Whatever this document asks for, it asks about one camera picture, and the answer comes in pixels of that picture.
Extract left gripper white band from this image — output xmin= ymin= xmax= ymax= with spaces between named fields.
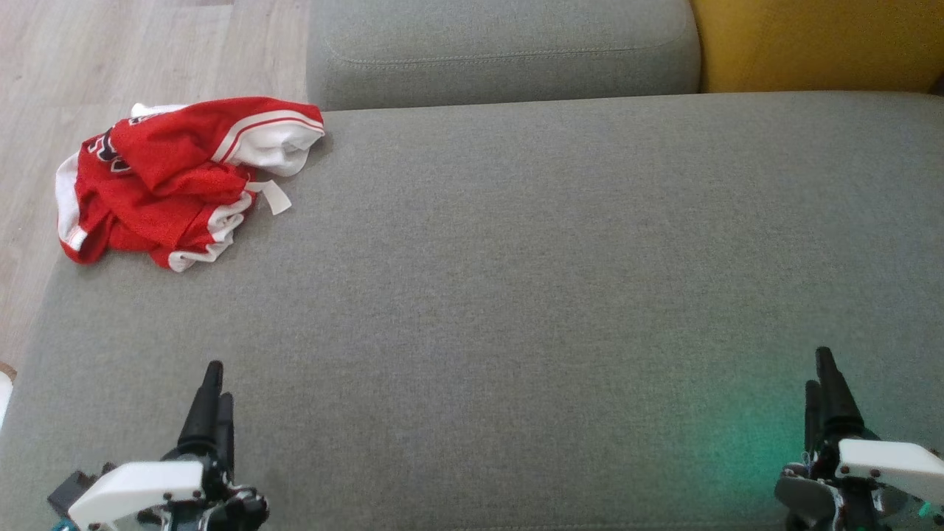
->
xmin=68 ymin=361 xmax=237 ymax=531

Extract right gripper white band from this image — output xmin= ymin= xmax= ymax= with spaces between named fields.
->
xmin=804 ymin=347 xmax=944 ymax=531

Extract red white basketball shorts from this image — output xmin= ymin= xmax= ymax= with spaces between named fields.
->
xmin=55 ymin=96 xmax=326 ymax=274

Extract white round stool brown rim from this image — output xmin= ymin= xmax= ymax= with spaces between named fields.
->
xmin=0 ymin=361 xmax=17 ymax=430

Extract large grey sofa seat cushion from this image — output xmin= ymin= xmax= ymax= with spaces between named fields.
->
xmin=0 ymin=91 xmax=944 ymax=531

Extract large yellow sofa back cushion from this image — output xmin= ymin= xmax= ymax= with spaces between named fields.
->
xmin=690 ymin=0 xmax=944 ymax=94

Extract narrow grey sofa seat cushion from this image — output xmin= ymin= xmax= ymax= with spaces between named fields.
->
xmin=306 ymin=0 xmax=701 ymax=111

